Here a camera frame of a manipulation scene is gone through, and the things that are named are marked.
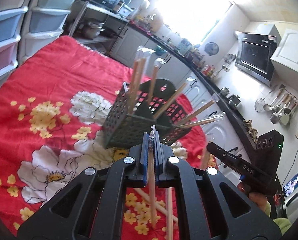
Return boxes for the wooden chopsticks pair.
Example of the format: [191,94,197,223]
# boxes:
[148,58,164,102]
[148,129,158,229]
[200,149,212,171]
[175,94,219,127]
[177,114,225,128]
[128,45,154,115]
[133,188,178,225]
[166,187,174,240]
[152,82,188,120]

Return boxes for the white upper wall cabinet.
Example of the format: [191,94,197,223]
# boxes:
[270,28,298,76]

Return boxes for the person's right hand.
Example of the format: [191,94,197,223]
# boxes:
[237,181,271,215]

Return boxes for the person's right forearm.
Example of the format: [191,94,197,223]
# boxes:
[263,201,293,236]

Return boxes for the stacked steel pots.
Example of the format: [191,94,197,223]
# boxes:
[80,21,106,40]

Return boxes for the metal shelf rack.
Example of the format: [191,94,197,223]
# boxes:
[66,0,131,53]

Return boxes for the red floral blanket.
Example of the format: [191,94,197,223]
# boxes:
[0,35,220,240]

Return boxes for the red and yellow bottles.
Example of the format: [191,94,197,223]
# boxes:
[202,64,215,77]

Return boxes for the blue grey plastic drawer tower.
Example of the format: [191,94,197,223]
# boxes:
[21,0,87,64]

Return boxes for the pastel plastic drawer tower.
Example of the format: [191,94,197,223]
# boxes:
[0,0,30,89]

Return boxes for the dark green utensil basket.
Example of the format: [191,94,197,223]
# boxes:
[103,78,193,150]

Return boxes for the steel teapot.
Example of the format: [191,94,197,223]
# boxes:
[227,93,241,110]

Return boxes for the bright window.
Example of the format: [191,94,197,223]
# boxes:
[149,0,233,43]

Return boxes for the green knife holder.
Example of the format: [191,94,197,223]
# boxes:
[180,41,192,57]

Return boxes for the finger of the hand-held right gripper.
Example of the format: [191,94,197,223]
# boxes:
[206,142,242,172]

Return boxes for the blue hanging plastic basket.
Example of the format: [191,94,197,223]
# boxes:
[155,44,168,56]

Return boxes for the ginger root pile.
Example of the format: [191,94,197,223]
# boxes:
[242,119,258,141]

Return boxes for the row of hanging kitchen utensils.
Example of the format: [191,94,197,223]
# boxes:
[254,84,298,126]

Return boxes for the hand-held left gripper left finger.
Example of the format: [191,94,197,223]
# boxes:
[16,132,150,240]

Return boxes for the phone with lit screen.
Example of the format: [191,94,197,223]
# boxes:
[282,167,298,198]

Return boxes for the small round wall fan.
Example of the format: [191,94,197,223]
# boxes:
[204,42,219,56]

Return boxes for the black range hood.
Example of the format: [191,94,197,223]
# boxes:
[234,31,277,86]

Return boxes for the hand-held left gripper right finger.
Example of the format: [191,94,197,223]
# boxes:
[154,131,282,240]

